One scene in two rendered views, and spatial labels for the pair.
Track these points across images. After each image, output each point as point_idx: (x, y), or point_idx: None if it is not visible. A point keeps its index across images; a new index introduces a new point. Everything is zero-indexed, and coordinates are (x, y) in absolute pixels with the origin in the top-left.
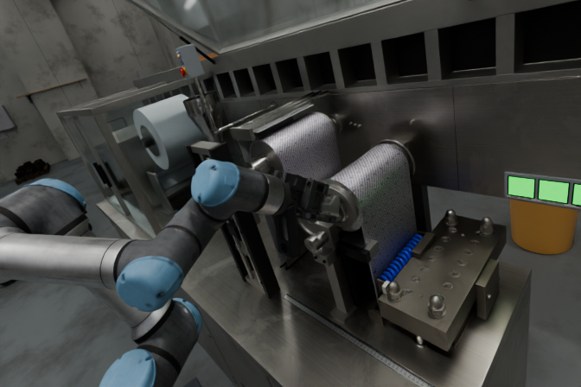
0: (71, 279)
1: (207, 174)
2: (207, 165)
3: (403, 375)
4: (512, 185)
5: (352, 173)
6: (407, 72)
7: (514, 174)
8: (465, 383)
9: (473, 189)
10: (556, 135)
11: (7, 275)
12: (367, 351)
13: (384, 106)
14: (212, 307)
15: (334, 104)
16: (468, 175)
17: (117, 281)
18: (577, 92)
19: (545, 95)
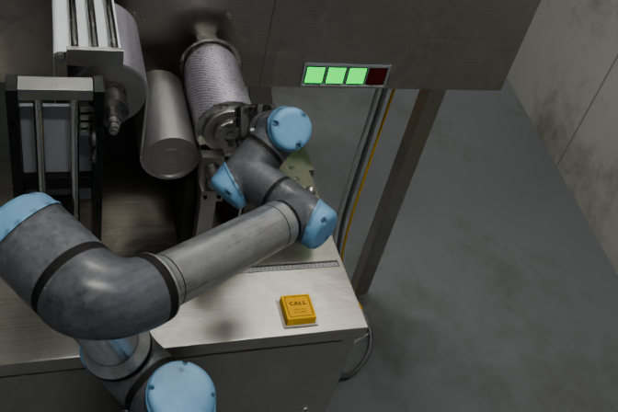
0: (265, 255)
1: (303, 121)
2: (297, 113)
3: (291, 268)
4: (308, 74)
5: (234, 89)
6: None
7: (313, 63)
8: (326, 247)
9: (273, 83)
10: (346, 29)
11: (200, 292)
12: (253, 271)
13: None
14: (25, 353)
15: None
16: (271, 69)
17: (318, 226)
18: None
19: None
